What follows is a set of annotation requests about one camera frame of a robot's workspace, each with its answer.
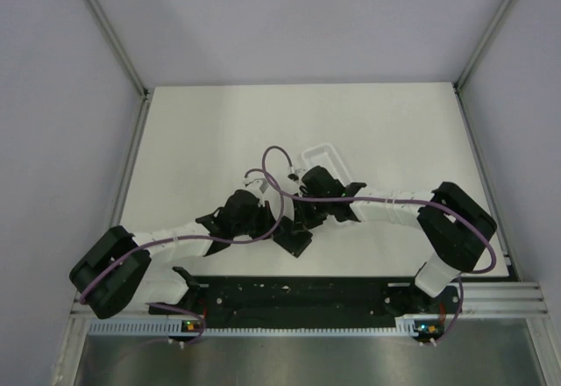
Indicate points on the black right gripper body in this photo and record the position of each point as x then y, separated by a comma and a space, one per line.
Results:
313, 212

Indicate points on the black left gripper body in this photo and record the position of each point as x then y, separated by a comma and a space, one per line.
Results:
258, 221

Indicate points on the black leather card holder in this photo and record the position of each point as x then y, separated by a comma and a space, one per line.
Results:
289, 239

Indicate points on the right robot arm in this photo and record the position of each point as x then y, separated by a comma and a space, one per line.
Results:
457, 228

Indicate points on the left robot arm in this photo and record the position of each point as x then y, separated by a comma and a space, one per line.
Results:
124, 268

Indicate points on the white plastic basket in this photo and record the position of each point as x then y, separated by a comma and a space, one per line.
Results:
328, 162

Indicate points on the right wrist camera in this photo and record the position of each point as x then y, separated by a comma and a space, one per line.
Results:
296, 174

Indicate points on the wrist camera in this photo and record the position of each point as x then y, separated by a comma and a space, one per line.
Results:
257, 185
296, 174

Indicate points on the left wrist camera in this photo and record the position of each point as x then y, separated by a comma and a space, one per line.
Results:
257, 185

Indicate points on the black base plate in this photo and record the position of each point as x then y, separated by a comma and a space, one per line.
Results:
293, 302

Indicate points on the aluminium frame rail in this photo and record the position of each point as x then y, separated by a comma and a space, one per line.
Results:
503, 300

